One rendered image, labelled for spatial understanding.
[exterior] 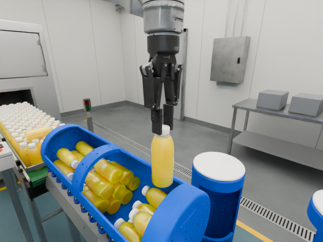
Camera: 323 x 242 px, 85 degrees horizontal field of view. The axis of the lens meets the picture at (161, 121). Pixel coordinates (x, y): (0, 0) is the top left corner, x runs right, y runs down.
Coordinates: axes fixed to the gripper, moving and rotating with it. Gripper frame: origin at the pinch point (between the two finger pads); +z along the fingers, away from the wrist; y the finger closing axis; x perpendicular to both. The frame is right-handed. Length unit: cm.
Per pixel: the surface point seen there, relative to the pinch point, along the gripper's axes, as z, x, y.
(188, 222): 28.0, -10.5, -0.6
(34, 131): 31, 106, -9
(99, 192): 34.0, 25.4, -8.2
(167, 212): 22.4, -7.3, -6.0
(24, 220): 90, 101, -28
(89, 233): 57, 31, -13
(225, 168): 41, -1, 50
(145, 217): 31.9, 2.1, -5.3
